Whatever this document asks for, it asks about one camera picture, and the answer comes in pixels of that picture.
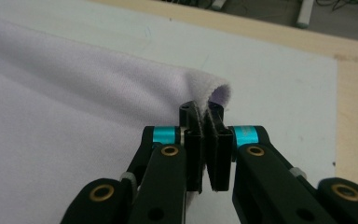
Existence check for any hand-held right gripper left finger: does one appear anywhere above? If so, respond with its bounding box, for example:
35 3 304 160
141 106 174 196
143 101 204 194

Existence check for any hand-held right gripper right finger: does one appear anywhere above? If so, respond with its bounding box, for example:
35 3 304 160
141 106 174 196
203 101 271 192

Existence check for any lilac printed towel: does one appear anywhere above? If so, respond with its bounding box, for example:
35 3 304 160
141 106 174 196
0 13 232 224

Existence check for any white rolling stand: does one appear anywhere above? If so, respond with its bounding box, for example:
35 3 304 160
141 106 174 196
211 0 315 30

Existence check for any tangle of black floor cables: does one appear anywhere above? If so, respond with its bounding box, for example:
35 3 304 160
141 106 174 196
315 0 358 20

